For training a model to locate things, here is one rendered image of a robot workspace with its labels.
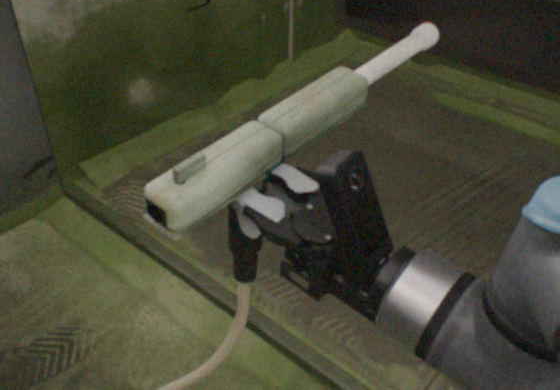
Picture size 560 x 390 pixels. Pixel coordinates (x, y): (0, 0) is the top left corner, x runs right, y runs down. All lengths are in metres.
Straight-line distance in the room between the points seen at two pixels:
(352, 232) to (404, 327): 0.09
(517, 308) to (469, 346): 0.06
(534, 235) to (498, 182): 1.03
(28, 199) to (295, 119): 0.91
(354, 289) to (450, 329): 0.11
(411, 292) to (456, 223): 0.81
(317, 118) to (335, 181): 0.15
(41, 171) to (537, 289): 1.15
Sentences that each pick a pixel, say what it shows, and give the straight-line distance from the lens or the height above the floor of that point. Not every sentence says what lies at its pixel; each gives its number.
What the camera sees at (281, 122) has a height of 0.55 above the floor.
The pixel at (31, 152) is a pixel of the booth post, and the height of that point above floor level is 0.16.
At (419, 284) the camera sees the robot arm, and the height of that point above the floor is 0.50.
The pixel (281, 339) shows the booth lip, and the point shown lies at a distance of 1.07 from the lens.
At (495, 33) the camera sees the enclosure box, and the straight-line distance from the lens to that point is 1.08.
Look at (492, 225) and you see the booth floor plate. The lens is 1.36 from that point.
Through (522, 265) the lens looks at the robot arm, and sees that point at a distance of 0.47.
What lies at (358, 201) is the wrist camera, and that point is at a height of 0.54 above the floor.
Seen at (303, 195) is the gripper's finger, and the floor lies 0.50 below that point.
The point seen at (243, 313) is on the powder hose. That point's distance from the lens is 0.80.
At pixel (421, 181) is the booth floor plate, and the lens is 1.44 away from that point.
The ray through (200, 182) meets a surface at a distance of 0.55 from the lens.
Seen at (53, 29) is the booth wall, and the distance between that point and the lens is 1.33.
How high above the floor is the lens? 0.88
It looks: 37 degrees down
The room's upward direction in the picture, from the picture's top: straight up
